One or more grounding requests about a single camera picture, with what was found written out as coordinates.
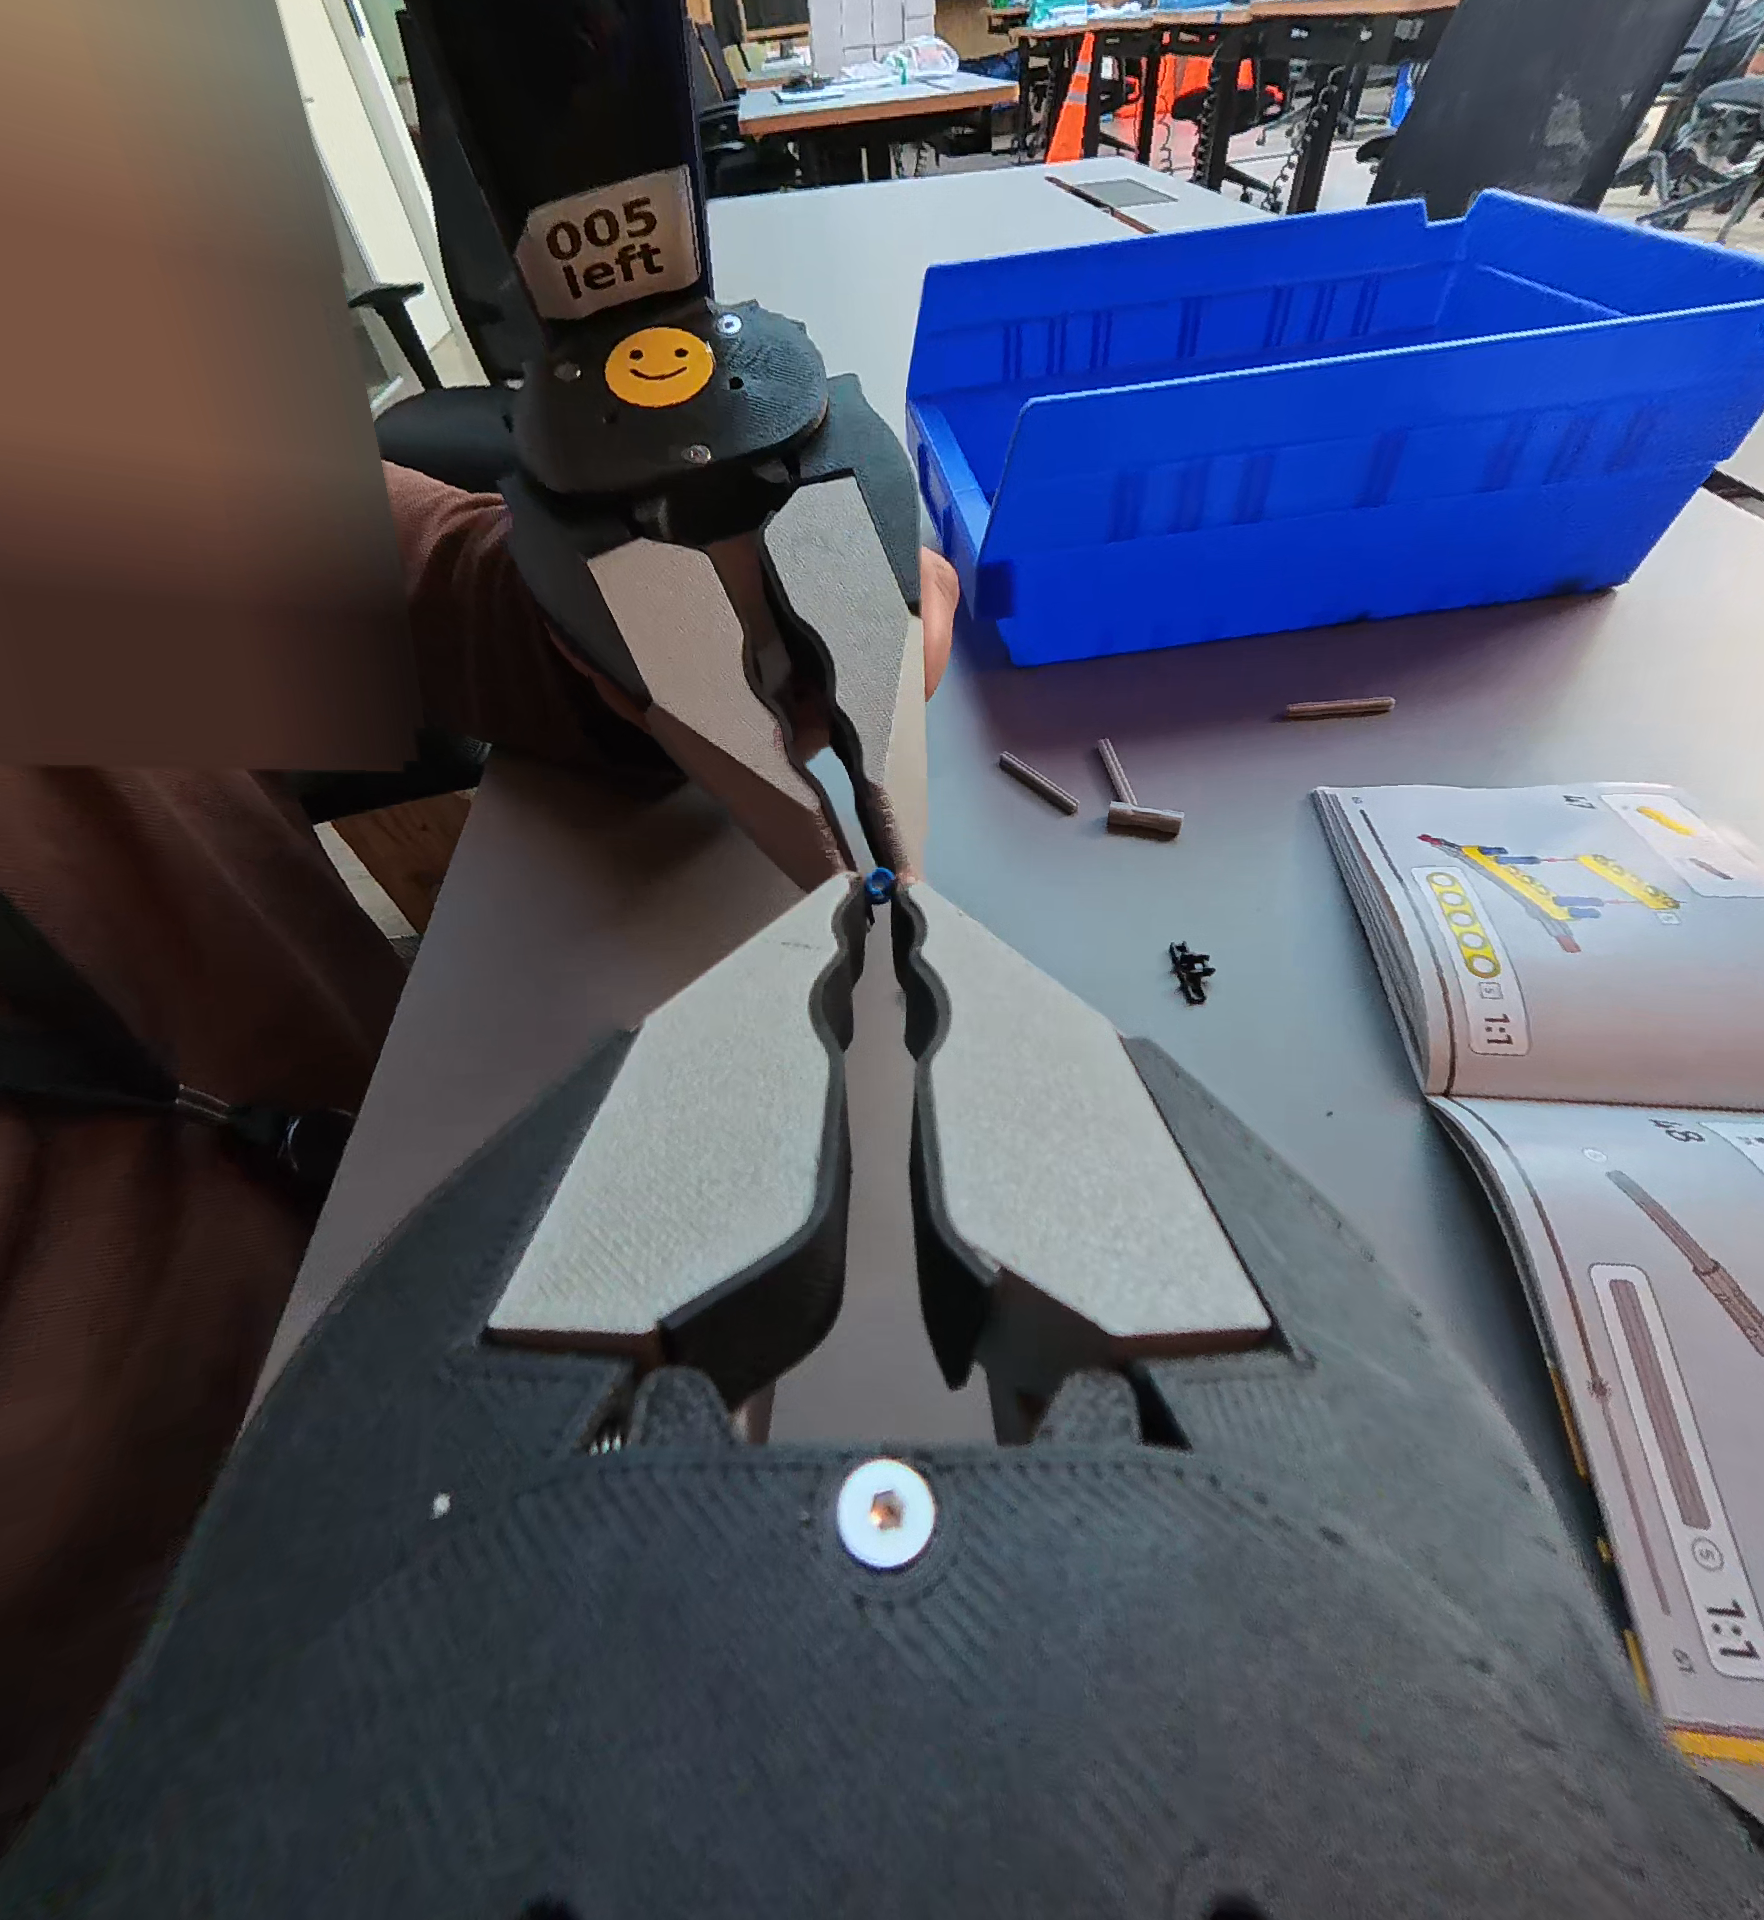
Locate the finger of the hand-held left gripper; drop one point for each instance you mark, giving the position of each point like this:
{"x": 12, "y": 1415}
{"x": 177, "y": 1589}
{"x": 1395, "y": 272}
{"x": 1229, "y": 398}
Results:
{"x": 689, "y": 660}
{"x": 867, "y": 600}

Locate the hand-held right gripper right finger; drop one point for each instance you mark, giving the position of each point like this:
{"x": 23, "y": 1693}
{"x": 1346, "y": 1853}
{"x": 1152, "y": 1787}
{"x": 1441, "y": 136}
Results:
{"x": 1077, "y": 1185}

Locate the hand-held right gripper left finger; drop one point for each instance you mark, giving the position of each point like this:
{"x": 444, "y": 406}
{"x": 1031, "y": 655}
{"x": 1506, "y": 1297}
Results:
{"x": 672, "y": 1170}

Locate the blue lego pin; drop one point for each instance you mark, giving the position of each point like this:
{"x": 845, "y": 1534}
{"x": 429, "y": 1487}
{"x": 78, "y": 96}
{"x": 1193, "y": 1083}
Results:
{"x": 879, "y": 883}

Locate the small black lego piece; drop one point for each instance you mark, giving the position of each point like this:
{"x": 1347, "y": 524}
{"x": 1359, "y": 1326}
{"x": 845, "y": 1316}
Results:
{"x": 1193, "y": 973}

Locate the brown lego axle with connector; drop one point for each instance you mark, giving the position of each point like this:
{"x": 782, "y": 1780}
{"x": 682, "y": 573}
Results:
{"x": 1139, "y": 813}

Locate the lego instruction booklet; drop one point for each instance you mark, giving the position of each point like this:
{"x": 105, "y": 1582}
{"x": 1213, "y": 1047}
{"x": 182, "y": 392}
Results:
{"x": 1618, "y": 960}

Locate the person's left hand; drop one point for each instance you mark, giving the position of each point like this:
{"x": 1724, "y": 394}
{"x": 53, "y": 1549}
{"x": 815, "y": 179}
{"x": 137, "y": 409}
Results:
{"x": 940, "y": 624}

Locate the small wooden top table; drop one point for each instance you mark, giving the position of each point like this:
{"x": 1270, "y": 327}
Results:
{"x": 882, "y": 105}

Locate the blue plastic bin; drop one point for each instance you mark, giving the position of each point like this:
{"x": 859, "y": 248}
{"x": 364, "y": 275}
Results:
{"x": 1273, "y": 495}

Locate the orange traffic cone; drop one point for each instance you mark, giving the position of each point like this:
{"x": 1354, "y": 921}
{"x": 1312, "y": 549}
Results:
{"x": 1076, "y": 105}

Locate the wooden top work table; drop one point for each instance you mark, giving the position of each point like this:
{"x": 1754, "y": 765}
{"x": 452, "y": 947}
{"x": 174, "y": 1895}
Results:
{"x": 1169, "y": 38}

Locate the person's brown shirt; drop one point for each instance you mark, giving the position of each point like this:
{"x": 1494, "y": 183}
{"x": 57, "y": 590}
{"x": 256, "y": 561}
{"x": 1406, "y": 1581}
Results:
{"x": 57, "y": 1350}

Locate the black mesh office chair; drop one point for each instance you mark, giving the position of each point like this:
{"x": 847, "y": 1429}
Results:
{"x": 1544, "y": 90}

